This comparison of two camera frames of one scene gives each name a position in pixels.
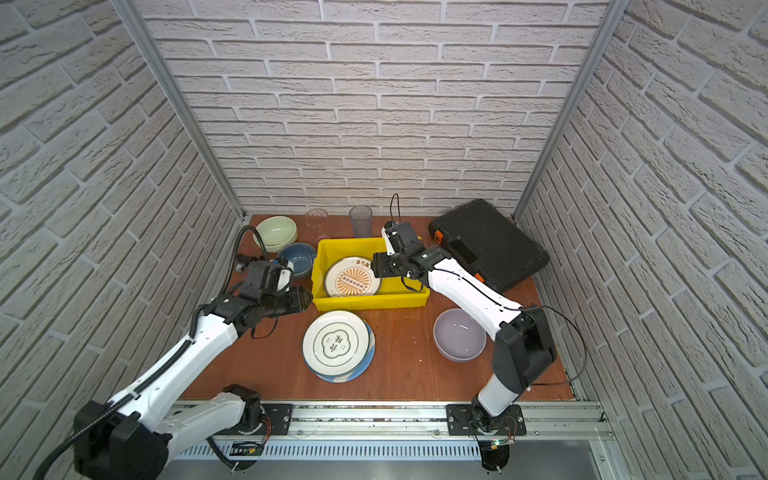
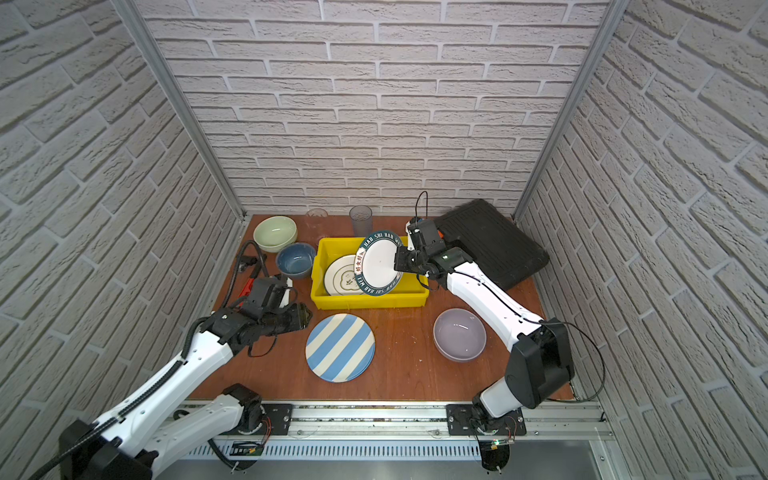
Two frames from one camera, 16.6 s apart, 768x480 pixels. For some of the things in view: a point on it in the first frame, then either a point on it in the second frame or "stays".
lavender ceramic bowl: [457, 336] stays
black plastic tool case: [481, 240] stays
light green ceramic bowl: [275, 232] stays
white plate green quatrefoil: [336, 343] → [340, 278]
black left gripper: [305, 296] → [305, 316]
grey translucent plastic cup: [362, 221] stays
